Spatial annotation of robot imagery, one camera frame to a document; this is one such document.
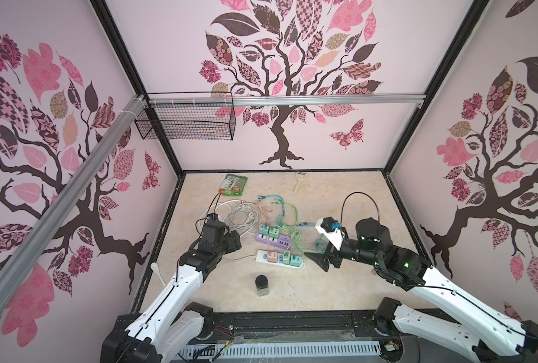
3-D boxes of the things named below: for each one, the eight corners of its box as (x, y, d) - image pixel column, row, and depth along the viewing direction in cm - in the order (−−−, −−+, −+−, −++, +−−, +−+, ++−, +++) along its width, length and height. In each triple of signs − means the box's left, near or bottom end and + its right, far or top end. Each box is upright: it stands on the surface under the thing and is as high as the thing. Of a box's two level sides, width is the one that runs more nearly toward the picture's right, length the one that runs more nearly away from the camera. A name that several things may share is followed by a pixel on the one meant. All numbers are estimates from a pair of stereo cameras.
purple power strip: (253, 243, 94) (253, 240, 92) (256, 233, 97) (256, 230, 96) (290, 250, 92) (291, 247, 90) (292, 239, 96) (292, 236, 94)
